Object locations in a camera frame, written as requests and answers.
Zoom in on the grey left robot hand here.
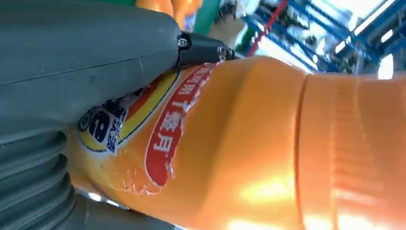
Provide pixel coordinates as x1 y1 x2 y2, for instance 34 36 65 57
0 0 237 230

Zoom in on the orange drink bottle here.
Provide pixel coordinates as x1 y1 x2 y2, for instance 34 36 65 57
135 0 203 29
65 56 406 230

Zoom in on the green table mat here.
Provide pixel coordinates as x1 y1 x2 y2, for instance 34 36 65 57
192 0 223 36

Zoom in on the brown cardboard box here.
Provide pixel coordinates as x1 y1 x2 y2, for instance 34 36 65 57
207 17 246 50

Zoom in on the blue metal rack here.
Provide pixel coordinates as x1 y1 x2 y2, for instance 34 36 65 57
242 0 406 74

